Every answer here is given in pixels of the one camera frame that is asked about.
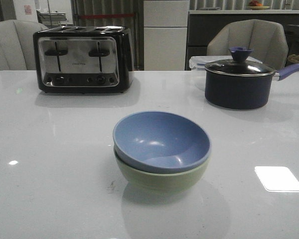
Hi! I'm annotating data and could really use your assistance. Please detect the clear plastic food container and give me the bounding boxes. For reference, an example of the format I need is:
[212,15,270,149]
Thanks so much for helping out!
[189,55,263,92]

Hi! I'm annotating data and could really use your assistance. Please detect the glass pot lid blue knob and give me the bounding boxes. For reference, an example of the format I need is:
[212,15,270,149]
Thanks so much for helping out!
[205,46,275,77]

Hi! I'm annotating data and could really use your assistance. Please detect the blue bowl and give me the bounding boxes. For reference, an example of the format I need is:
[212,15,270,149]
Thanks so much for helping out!
[113,111,211,174]

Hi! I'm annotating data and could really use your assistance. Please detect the beige chair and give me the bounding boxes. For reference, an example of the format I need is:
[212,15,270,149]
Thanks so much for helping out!
[0,19,47,71]
[207,19,289,70]

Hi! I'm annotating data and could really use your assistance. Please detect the beige chair on right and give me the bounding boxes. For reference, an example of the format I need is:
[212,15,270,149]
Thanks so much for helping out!
[207,19,289,70]

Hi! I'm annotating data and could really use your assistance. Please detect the beige chair on left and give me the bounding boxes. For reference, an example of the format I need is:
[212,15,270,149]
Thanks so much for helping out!
[0,19,47,71]

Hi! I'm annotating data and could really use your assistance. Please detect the white cabinet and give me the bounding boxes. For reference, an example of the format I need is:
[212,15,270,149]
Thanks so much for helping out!
[144,0,190,71]

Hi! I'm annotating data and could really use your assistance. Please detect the dark grey counter unit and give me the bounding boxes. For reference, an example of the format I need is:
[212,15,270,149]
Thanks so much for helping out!
[186,10,299,59]

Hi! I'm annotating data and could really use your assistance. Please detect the green bowl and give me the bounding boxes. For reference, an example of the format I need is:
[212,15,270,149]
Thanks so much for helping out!
[114,149,210,194]

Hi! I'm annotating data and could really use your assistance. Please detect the fruit bowl on counter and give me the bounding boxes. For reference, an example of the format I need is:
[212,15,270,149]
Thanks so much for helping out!
[246,0,270,10]

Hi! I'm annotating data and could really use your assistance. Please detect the black and chrome toaster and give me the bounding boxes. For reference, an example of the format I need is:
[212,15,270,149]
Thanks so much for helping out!
[33,26,134,94]

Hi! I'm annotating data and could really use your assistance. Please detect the dark blue saucepan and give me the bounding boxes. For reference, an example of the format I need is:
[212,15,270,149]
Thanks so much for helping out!
[205,64,299,110]

